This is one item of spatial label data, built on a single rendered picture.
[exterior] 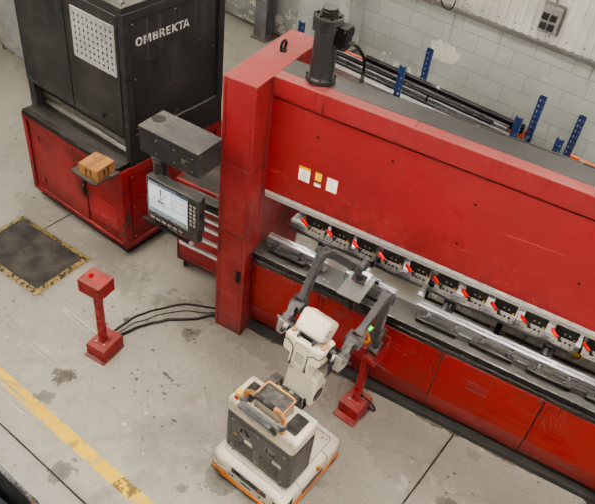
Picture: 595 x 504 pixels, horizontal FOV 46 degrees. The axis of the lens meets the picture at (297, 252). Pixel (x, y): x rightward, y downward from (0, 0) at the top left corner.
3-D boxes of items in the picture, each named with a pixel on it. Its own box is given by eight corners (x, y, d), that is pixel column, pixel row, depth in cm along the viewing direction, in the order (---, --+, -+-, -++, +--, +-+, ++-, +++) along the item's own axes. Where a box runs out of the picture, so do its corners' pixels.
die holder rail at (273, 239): (266, 245, 534) (267, 236, 528) (270, 241, 538) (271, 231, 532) (324, 272, 519) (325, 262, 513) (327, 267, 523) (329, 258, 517)
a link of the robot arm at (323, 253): (315, 243, 436) (327, 249, 430) (327, 245, 447) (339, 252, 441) (286, 307, 442) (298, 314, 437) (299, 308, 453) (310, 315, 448)
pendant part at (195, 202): (147, 216, 489) (145, 175, 465) (159, 208, 497) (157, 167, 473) (197, 244, 473) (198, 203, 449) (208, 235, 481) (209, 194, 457)
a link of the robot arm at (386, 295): (383, 281, 433) (397, 290, 429) (384, 289, 445) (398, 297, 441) (342, 340, 423) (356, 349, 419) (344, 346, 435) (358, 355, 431)
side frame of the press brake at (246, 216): (214, 323, 587) (223, 74, 433) (267, 265, 645) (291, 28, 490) (239, 336, 580) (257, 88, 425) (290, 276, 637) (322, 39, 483)
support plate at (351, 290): (336, 293, 488) (336, 292, 488) (352, 271, 506) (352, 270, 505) (359, 304, 483) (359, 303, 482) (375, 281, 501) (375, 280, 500)
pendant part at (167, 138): (142, 225, 503) (136, 124, 446) (165, 208, 519) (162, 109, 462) (197, 256, 485) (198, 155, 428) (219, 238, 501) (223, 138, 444)
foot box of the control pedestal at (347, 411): (331, 412, 533) (333, 403, 525) (350, 393, 549) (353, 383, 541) (352, 428, 525) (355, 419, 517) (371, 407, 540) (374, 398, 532)
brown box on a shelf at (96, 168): (69, 170, 560) (68, 157, 552) (95, 157, 576) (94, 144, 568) (94, 186, 548) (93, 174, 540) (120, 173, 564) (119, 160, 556)
